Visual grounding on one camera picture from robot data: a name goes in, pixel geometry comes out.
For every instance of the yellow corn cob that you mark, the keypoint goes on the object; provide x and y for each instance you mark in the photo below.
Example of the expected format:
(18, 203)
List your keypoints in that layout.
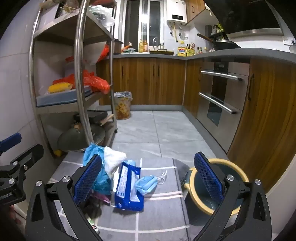
(60, 87)

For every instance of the brown cooking pot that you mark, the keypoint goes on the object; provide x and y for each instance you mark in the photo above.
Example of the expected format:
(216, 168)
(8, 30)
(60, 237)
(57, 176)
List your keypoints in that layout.
(116, 47)

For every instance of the white jar with orange lid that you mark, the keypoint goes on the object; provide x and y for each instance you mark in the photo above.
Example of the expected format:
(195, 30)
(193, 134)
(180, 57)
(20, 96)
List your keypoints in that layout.
(70, 69)

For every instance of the steel shelf rack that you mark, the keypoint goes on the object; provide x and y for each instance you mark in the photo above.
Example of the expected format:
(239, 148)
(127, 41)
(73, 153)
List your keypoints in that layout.
(79, 69)

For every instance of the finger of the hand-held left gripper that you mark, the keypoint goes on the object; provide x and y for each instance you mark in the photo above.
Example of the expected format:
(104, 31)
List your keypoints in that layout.
(30, 154)
(10, 140)

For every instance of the blue face mask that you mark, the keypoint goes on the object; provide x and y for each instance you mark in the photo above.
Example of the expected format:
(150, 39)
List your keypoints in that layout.
(145, 183)

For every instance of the white plastic bag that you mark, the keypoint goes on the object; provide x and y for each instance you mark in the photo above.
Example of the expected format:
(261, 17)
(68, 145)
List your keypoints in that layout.
(101, 14)

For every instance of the floral bin with plastic liner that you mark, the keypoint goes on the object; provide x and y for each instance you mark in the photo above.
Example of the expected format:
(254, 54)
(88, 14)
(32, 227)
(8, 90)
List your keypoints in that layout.
(123, 109)

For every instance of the steel faucet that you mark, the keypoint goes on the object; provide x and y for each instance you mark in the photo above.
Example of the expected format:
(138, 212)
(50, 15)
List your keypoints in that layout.
(154, 41)

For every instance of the large red plastic bag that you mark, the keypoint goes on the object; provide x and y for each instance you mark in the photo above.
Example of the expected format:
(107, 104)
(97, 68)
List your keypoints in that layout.
(97, 84)

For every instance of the wooden kitchen cabinet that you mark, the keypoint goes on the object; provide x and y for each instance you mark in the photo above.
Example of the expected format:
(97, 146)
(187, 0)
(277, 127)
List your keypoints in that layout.
(266, 104)

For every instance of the yellow-rimmed dark bin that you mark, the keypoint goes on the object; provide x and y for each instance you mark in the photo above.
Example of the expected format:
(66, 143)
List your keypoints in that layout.
(196, 192)

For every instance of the clear oil bottles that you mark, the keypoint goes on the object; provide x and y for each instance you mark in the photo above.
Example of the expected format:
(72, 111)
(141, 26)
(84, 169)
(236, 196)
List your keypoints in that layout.
(143, 46)

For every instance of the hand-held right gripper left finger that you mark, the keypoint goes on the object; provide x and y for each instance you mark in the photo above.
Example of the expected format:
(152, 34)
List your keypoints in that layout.
(87, 178)

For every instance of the grey checked floor mat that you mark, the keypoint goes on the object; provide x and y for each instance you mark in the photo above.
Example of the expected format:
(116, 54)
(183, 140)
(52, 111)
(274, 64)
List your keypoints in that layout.
(161, 208)

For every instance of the black range hood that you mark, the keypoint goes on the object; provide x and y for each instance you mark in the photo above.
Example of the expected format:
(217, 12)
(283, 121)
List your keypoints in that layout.
(249, 16)

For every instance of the black wok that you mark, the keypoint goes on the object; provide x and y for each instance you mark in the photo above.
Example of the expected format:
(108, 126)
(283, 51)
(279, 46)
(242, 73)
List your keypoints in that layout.
(222, 45)

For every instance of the small red plastic bag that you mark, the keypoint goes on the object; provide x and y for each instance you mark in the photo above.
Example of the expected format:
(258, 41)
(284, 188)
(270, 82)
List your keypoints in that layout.
(104, 52)

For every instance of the grey blue tray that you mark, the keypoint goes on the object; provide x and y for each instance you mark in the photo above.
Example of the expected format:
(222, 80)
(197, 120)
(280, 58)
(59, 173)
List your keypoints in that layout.
(57, 99)

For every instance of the wooden wall cabinet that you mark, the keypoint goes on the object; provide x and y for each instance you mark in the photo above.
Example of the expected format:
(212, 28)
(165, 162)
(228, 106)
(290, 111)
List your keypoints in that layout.
(194, 9)

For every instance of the small yellow object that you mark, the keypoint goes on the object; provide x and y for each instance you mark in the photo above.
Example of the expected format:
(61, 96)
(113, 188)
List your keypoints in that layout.
(57, 153)

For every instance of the pan with glass lid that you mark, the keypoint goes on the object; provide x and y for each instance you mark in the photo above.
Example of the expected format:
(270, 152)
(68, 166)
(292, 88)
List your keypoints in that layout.
(74, 139)

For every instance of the blue plastic bag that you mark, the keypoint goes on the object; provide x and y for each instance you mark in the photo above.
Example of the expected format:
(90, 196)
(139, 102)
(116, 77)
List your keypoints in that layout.
(92, 150)

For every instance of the blue wet wipe packet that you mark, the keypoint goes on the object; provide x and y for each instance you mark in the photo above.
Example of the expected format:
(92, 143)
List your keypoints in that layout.
(127, 185)

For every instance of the purple wrapper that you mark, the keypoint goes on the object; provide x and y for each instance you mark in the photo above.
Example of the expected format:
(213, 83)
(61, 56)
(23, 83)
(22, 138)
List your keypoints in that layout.
(103, 197)

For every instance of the white water heater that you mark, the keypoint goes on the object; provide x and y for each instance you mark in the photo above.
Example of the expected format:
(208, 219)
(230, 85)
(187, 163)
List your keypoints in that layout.
(178, 9)

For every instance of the yellow oil bottle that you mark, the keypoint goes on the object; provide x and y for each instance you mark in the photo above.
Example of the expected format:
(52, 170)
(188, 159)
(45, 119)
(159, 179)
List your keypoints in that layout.
(182, 51)

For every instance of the white paper towel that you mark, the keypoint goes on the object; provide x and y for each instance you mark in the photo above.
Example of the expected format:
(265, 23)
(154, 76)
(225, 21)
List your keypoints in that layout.
(113, 160)

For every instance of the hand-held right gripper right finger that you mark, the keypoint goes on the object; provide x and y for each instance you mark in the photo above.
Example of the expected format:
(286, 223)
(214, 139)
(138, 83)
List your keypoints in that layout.
(208, 178)

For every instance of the steel built-in oven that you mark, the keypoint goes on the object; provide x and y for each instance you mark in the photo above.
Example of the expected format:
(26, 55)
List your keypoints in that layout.
(217, 111)

